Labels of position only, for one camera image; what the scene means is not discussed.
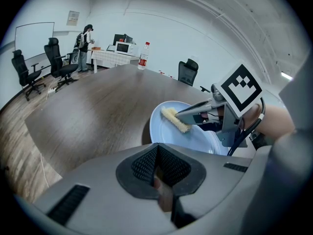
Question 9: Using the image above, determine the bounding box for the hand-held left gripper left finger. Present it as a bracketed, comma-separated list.
[31, 142, 177, 235]

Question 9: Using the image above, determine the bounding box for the person's right forearm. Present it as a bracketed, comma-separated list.
[244, 103, 296, 143]

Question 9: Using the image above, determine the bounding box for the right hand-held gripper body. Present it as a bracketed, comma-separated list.
[211, 62, 264, 148]

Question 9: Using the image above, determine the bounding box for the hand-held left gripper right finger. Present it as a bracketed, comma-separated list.
[157, 142, 254, 235]

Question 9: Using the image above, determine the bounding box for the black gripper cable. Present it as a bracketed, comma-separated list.
[227, 97, 267, 157]

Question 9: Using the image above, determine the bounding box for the white floor cable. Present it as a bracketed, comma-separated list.
[40, 153, 51, 188]

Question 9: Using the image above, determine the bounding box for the yellow sponge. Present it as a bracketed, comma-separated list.
[160, 106, 193, 134]

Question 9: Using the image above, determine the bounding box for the big blue plate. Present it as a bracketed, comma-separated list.
[149, 101, 230, 156]

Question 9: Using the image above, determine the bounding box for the beige wall panel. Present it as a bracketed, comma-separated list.
[66, 10, 80, 26]

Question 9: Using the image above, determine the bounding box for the black monitor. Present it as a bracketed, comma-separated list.
[113, 33, 134, 46]

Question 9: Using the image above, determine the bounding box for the table with checked cloth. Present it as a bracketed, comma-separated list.
[90, 48, 139, 73]

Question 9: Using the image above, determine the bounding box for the white microwave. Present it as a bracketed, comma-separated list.
[114, 41, 140, 57]

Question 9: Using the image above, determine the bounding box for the black wristband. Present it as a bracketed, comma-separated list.
[249, 130, 272, 151]

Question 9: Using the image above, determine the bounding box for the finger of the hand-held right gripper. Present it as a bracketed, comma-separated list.
[175, 100, 225, 119]
[180, 113, 223, 127]

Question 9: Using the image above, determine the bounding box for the whiteboard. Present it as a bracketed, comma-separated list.
[15, 22, 55, 61]

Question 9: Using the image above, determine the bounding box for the red label water bottle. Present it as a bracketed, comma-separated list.
[137, 42, 151, 71]

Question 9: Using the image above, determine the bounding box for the black office chair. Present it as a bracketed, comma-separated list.
[11, 49, 46, 101]
[178, 58, 211, 93]
[44, 37, 79, 93]

